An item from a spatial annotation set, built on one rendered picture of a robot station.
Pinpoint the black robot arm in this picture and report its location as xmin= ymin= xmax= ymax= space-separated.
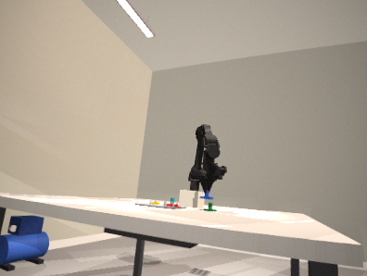
xmin=188 ymin=124 xmax=227 ymax=192

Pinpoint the green gear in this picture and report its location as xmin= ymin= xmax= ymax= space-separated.
xmin=204 ymin=203 xmax=217 ymax=211

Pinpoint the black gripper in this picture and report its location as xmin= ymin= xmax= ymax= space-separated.
xmin=192 ymin=160 xmax=222 ymax=193

